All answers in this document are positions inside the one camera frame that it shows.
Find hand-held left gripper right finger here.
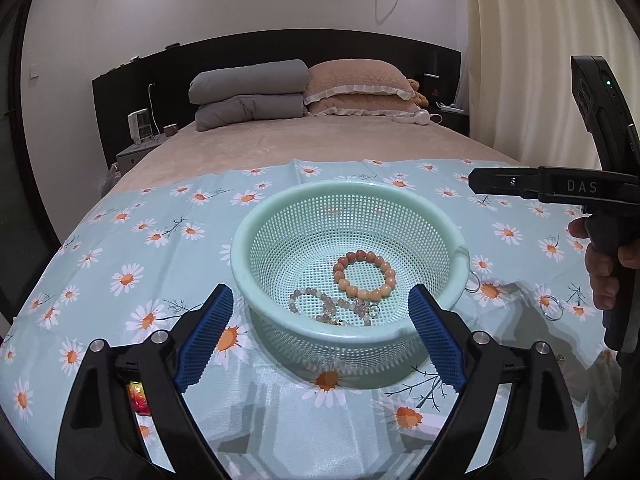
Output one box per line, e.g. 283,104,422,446
407,283,593,480

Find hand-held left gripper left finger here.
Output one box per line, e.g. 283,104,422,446
55,283,236,480

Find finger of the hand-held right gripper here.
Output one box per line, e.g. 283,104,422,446
468,166,546,200

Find orange bead bracelet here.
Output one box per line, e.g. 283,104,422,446
332,251,397,299

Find iridescent red glass ornament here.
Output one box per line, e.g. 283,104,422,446
127,380,152,416

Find pink grey bead bracelet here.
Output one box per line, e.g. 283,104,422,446
287,286,381,328

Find mint green plastic basket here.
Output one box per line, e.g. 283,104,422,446
231,180,471,373

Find person's right hand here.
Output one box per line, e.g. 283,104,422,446
568,216,623,312

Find dark nightstand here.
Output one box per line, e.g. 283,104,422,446
435,107,471,136

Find daisy print blue cloth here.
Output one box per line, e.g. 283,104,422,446
0,159,640,480

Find white hair dryer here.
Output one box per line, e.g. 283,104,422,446
392,109,443,126

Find black box red triangle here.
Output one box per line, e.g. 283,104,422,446
424,72,443,106

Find cream curtain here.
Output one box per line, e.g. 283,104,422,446
452,0,640,186

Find brown teddy bear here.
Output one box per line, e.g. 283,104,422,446
406,78,428,106

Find pink frilled pillow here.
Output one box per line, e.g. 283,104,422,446
305,94,428,118
303,59,415,106

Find white plastic bag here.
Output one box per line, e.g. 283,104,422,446
100,162,121,196

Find grey nightstand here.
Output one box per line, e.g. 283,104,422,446
116,132,171,171

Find beige bed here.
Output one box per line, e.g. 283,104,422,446
107,110,521,196

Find small white heater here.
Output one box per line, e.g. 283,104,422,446
127,109,153,143

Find folded grey duvet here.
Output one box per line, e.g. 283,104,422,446
188,59,311,132

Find black headboard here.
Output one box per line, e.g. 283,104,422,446
91,29,462,168

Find white charger cable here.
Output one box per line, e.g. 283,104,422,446
148,81,161,136

